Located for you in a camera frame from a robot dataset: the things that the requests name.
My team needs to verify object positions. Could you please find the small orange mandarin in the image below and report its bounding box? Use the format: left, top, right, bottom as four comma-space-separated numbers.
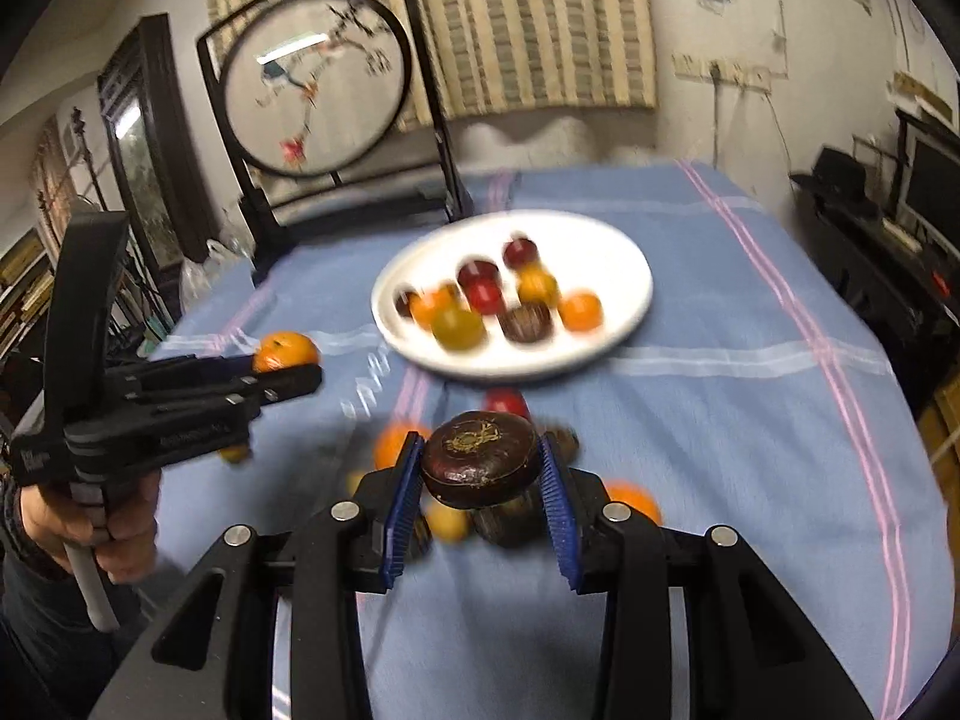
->
252, 332, 320, 374

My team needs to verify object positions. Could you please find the person's left hand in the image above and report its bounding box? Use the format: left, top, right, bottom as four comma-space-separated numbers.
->
20, 472, 161, 583

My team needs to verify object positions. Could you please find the large orange mandarin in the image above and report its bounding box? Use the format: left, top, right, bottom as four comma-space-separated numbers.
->
605, 481, 664, 525

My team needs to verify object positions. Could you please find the pale yellow longan fruit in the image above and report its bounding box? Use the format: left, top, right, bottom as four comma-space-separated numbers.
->
345, 472, 368, 497

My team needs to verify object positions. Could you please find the small brown longan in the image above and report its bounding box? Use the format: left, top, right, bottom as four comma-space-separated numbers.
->
218, 444, 252, 465

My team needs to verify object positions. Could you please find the large dark water chestnut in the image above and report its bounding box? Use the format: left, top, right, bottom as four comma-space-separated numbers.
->
470, 488, 547, 550

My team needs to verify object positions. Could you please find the white plastic bag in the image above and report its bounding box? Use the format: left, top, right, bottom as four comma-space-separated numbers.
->
179, 238, 249, 312

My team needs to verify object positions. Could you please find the orange cherry tomato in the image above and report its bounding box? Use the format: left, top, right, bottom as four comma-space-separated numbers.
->
558, 291, 604, 333

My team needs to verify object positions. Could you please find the yellow green tomato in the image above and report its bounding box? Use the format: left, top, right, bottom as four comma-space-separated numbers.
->
431, 305, 487, 353

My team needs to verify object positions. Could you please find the orange tomato left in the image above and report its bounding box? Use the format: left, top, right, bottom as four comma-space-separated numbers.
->
409, 284, 459, 332

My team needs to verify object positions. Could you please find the yellow orange tomato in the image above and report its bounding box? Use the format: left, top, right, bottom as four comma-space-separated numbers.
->
516, 263, 560, 309

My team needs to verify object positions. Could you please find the red cherry tomato on plate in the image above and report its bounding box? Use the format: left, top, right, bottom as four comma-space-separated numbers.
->
466, 278, 506, 316

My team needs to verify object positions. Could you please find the dark framed mirror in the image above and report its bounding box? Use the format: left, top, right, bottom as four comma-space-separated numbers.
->
96, 13, 217, 281

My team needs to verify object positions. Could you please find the white oval plate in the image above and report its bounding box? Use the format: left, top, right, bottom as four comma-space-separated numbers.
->
371, 210, 654, 382

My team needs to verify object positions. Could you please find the dark purple tomato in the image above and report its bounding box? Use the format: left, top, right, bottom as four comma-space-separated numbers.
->
457, 257, 501, 288

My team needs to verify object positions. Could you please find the round embroidered bird screen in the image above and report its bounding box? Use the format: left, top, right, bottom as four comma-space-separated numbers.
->
195, 0, 475, 281

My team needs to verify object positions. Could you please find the dark wooden desk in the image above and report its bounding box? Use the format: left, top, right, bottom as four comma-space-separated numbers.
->
791, 172, 958, 415

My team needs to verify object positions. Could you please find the black hat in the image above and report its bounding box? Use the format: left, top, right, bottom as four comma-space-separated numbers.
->
789, 146, 880, 220

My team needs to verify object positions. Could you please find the computer monitor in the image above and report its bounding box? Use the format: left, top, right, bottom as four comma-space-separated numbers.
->
896, 109, 960, 259

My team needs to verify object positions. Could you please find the beige checked curtain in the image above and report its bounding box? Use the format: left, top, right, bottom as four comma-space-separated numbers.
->
206, 0, 658, 119

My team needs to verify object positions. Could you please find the white wall socket strip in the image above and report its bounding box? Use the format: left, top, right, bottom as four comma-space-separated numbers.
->
672, 54, 773, 94

